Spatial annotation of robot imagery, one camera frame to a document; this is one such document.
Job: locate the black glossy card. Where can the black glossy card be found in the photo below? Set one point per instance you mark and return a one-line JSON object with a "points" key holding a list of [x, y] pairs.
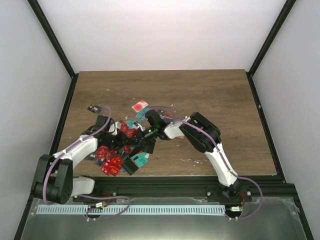
{"points": [[149, 146]]}

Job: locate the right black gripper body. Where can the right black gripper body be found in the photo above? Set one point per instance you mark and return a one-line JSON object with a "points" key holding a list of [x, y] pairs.
{"points": [[151, 133]]}

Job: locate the white red circle card top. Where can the white red circle card top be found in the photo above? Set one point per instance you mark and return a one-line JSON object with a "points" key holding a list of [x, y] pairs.
{"points": [[139, 105]]}

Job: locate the black card at front edge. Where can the black card at front edge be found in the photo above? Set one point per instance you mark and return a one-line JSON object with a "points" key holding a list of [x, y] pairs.
{"points": [[129, 166]]}

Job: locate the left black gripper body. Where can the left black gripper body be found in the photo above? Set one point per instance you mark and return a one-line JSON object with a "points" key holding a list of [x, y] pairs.
{"points": [[114, 144]]}

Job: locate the teal card pile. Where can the teal card pile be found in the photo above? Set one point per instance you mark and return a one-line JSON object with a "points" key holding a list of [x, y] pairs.
{"points": [[142, 112], [140, 159]]}

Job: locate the red card left pile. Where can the red card left pile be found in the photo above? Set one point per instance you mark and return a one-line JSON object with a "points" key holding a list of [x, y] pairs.
{"points": [[102, 153]]}

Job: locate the red VIP card front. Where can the red VIP card front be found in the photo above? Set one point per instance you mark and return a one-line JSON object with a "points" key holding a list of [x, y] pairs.
{"points": [[112, 165]]}

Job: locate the black aluminium frame rail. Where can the black aluminium frame rail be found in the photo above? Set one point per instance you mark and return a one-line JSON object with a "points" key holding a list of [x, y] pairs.
{"points": [[185, 186]]}

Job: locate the teal card front pile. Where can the teal card front pile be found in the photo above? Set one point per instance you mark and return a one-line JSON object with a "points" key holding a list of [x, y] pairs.
{"points": [[140, 159]]}

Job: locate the light blue slotted cable duct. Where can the light blue slotted cable duct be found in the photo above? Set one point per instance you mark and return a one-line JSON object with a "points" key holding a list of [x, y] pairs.
{"points": [[203, 210]]}

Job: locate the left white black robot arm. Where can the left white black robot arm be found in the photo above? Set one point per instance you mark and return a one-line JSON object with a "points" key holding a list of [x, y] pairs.
{"points": [[54, 180]]}

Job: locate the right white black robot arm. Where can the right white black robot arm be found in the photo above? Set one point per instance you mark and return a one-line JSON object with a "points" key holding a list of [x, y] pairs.
{"points": [[203, 135]]}

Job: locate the teal card upper pile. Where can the teal card upper pile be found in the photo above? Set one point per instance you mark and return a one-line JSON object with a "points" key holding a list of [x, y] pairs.
{"points": [[142, 112]]}

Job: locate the black VIP card far left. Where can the black VIP card far left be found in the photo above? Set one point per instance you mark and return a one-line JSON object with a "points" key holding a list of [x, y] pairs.
{"points": [[96, 109]]}

